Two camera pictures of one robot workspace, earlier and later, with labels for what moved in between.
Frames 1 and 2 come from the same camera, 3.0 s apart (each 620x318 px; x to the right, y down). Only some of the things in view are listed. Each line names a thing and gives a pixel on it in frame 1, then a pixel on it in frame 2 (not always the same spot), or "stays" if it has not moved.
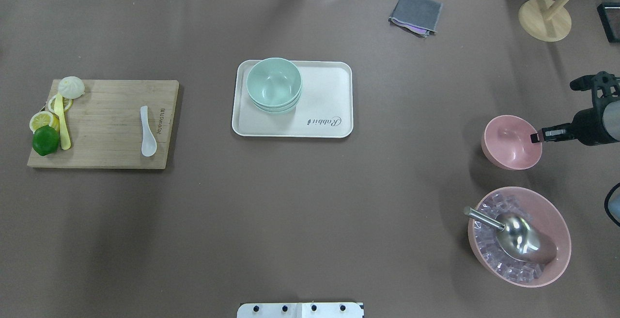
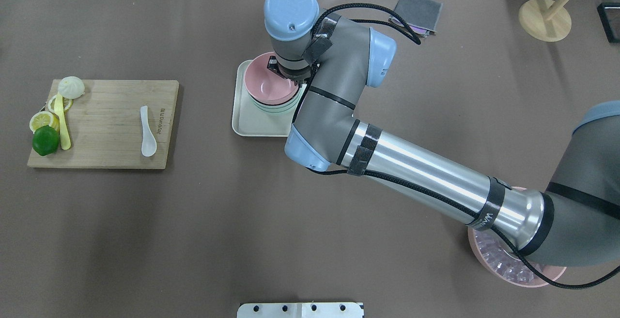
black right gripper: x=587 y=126 → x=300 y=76
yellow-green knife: x=60 y=110 stays
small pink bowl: x=506 y=143 → x=264 y=86
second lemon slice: x=67 y=104 stays
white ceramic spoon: x=148 y=145 stays
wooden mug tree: x=547 y=20 stays
